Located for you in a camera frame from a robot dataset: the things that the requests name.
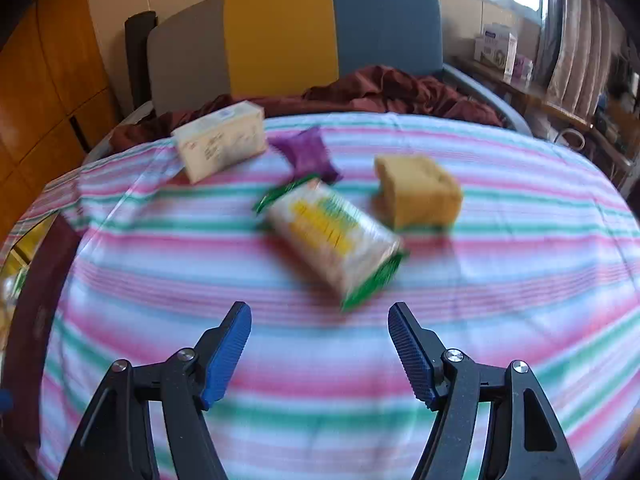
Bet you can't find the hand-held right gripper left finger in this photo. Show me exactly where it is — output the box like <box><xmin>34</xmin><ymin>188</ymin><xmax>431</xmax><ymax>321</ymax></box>
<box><xmin>57</xmin><ymin>301</ymin><xmax>252</xmax><ymax>480</ymax></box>

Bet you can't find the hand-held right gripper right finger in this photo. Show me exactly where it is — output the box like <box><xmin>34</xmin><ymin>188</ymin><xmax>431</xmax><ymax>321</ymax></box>
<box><xmin>388</xmin><ymin>302</ymin><xmax>583</xmax><ymax>480</ymax></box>

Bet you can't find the yellow-print cracker packet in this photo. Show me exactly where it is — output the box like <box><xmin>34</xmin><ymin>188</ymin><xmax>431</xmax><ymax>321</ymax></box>
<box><xmin>254</xmin><ymin>175</ymin><xmax>409</xmax><ymax>312</ymax></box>

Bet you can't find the yellow sponge block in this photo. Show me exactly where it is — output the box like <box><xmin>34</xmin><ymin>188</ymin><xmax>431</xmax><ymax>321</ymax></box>
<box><xmin>373</xmin><ymin>155</ymin><xmax>464</xmax><ymax>232</ymax></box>

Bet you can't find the dark brown board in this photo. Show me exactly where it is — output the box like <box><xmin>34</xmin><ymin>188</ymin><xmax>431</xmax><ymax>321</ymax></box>
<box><xmin>0</xmin><ymin>214</ymin><xmax>85</xmax><ymax>448</ymax></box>

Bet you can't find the cream cardboard box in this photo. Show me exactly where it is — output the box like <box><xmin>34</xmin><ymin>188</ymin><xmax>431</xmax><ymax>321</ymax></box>
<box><xmin>171</xmin><ymin>101</ymin><xmax>269</xmax><ymax>185</ymax></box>

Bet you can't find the purple snack packet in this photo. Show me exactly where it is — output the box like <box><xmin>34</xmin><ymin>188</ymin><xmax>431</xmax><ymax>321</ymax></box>
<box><xmin>270</xmin><ymin>127</ymin><xmax>344</xmax><ymax>184</ymax></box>

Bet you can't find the dark red blanket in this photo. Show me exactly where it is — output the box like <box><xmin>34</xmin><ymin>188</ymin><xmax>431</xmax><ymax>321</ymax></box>
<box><xmin>109</xmin><ymin>65</ymin><xmax>505</xmax><ymax>152</ymax></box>

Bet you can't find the wooden desk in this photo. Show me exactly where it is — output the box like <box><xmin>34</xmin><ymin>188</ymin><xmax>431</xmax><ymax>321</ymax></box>
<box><xmin>451</xmin><ymin>55</ymin><xmax>640</xmax><ymax>181</ymax></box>

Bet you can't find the small purple box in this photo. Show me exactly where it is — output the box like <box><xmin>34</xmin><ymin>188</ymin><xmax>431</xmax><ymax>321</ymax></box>
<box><xmin>512</xmin><ymin>55</ymin><xmax>534</xmax><ymax>84</ymax></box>

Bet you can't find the black upright object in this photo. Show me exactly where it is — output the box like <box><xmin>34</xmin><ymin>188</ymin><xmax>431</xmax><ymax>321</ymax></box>
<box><xmin>124</xmin><ymin>10</ymin><xmax>159</xmax><ymax>112</ymax></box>

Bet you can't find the white carton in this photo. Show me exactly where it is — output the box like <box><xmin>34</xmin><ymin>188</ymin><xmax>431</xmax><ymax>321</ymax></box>
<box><xmin>473</xmin><ymin>23</ymin><xmax>519</xmax><ymax>84</ymax></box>

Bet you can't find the wooden wardrobe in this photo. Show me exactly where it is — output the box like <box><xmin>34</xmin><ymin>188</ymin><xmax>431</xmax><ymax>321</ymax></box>
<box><xmin>0</xmin><ymin>0</ymin><xmax>122</xmax><ymax>243</ymax></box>

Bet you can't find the grey yellow blue headboard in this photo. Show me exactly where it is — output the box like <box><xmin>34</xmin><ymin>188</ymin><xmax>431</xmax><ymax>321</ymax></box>
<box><xmin>146</xmin><ymin>0</ymin><xmax>534</xmax><ymax>137</ymax></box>

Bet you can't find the pink patterned curtain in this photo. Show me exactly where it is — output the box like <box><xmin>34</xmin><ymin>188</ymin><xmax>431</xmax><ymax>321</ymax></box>
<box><xmin>541</xmin><ymin>0</ymin><xmax>627</xmax><ymax>120</ymax></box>

